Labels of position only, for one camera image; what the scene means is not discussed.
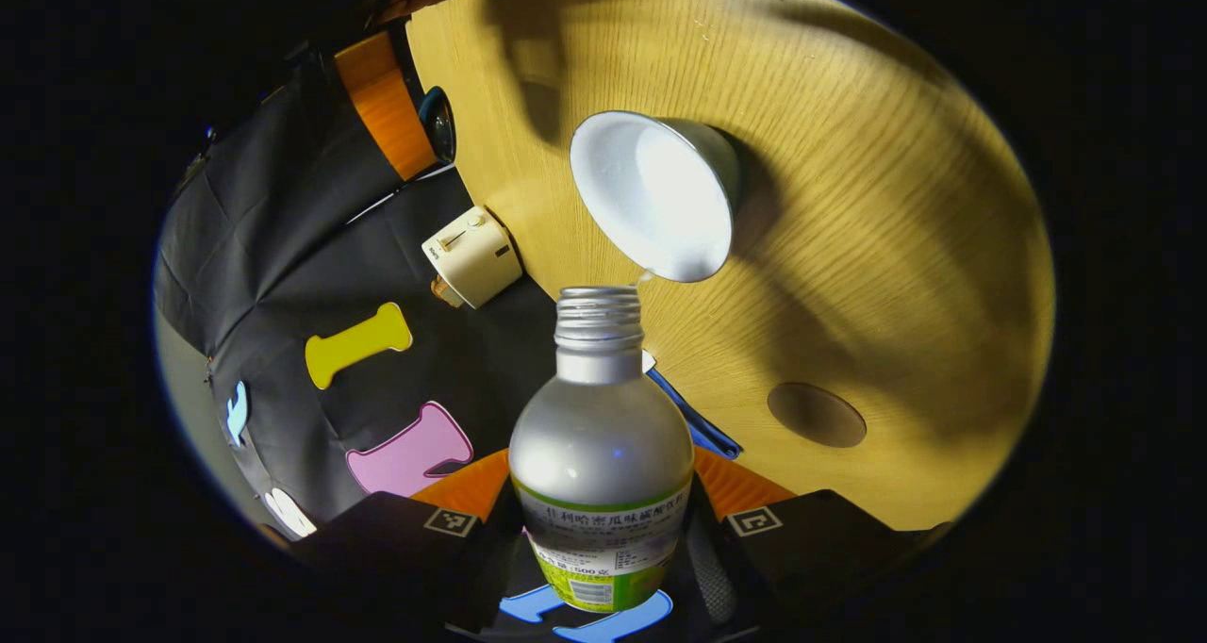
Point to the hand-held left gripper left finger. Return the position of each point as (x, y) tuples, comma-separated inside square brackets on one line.
[(396, 549)]

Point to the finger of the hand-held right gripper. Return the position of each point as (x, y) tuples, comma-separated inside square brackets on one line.
[(382, 96)]

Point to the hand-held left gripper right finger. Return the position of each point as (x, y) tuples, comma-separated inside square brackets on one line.
[(717, 577)]

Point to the teal teacup lid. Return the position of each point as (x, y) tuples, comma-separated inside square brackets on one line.
[(439, 124)]

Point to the silver green water bottle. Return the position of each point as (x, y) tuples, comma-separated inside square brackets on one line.
[(599, 436)]

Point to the round brown coaster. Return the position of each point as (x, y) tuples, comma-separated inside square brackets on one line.
[(816, 415)]

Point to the teal teacup white inside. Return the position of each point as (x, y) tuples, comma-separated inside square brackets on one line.
[(660, 190)]

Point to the black backdrop cloth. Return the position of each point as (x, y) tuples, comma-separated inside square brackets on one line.
[(283, 200)]

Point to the folded blue towel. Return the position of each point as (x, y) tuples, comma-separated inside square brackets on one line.
[(702, 426)]

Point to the cream toaster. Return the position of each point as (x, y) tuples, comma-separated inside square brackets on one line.
[(471, 255)]

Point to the brown bread slice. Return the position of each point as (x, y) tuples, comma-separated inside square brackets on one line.
[(447, 294)]

